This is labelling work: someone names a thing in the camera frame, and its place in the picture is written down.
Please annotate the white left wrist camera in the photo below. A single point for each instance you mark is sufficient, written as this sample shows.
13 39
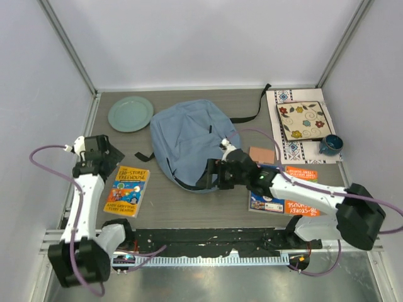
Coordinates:
77 147

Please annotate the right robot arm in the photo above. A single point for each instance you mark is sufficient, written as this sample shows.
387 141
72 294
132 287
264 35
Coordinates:
348 213

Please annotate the floral square plate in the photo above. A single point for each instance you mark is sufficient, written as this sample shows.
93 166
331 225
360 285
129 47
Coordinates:
303 121

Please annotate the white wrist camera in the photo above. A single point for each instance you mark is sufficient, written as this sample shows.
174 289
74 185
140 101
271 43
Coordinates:
77 147
226 147

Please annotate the teal round plate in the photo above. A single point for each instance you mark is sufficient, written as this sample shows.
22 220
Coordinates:
130 114

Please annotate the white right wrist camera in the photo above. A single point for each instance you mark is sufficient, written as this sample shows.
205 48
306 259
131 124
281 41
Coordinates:
226 147

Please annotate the blue illustrated book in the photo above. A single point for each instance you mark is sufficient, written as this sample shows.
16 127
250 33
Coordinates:
264 204

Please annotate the dark blue mug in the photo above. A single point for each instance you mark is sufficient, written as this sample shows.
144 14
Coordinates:
331 145

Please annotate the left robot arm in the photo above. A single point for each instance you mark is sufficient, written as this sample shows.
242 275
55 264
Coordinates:
82 255

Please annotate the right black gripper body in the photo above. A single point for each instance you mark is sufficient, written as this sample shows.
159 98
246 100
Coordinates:
228 178

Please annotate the orange 78-storey treehouse book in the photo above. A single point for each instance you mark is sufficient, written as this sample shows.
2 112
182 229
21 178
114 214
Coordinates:
294 208

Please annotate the yellow 130-storey treehouse book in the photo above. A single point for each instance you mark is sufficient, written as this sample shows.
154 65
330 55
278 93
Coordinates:
127 191

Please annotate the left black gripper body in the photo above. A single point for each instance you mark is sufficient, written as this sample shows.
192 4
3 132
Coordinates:
106 155

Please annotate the slotted cable duct rail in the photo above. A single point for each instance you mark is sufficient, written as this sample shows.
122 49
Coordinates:
231 260

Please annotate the light blue backpack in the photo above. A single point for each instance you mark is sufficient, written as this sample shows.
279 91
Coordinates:
186 135

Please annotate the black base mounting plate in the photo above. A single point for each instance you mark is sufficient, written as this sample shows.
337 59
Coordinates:
216 242

